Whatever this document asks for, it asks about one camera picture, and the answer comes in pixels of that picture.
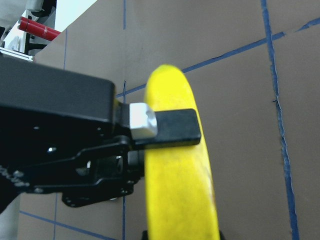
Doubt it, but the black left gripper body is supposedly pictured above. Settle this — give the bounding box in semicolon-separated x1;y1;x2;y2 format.
0;57;142;208

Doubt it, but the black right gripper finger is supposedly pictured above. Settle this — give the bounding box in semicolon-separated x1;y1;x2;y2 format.
128;102;202;150
141;229;227;240

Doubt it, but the red cylinder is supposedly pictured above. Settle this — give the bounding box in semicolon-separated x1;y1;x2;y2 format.
18;16;61;41

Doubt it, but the yellow banana with dark tip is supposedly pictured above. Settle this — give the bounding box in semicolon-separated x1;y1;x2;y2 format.
144;64;220;240

